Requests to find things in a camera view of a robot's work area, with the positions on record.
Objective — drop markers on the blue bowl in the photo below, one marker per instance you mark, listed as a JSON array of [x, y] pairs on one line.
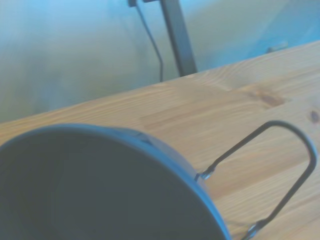
[[100, 190]]

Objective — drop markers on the grey camera stand pole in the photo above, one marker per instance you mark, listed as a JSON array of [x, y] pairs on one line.
[[180, 40]]

